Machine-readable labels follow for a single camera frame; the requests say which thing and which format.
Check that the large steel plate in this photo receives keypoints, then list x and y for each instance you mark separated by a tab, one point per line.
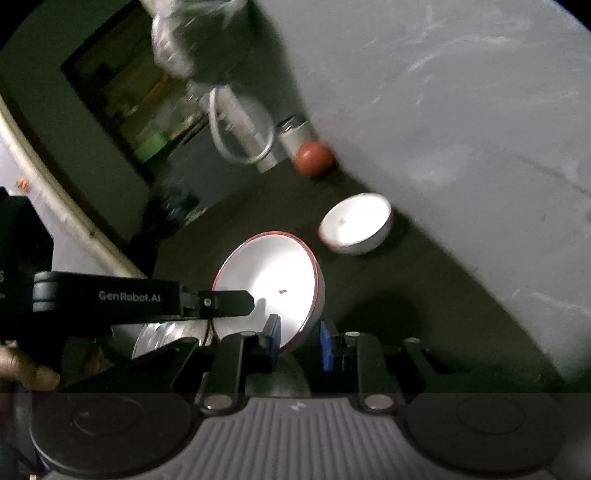
154	337

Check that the red ball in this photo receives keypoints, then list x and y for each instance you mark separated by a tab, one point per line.
315	158

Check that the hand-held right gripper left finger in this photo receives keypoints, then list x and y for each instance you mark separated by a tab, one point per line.
272	339

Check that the cluttered wooden shelf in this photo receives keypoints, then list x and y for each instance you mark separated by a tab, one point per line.
115	78

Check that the white canister with metal lid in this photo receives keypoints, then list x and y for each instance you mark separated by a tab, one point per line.
295	136

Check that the white ceramic bowl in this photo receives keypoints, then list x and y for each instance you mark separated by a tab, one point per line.
355	226
272	272

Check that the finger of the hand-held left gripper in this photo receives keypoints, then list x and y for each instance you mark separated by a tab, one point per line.
221	302

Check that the orange wall hook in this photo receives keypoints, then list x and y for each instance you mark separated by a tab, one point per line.
21	183

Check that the dark metal cabinet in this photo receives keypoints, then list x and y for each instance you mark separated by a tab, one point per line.
203	157

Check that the black plastic bag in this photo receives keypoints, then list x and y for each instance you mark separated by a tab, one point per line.
173	205

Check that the person's left hand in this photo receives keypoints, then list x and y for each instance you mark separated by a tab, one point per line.
27	369

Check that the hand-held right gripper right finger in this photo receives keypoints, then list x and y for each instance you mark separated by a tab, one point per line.
327	346

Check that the clear plastic bag of greens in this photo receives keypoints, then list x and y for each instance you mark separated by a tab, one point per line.
194	41

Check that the steel bowl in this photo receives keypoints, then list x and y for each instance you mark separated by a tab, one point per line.
286	376

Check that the green box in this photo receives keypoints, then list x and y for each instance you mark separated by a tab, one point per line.
150	146

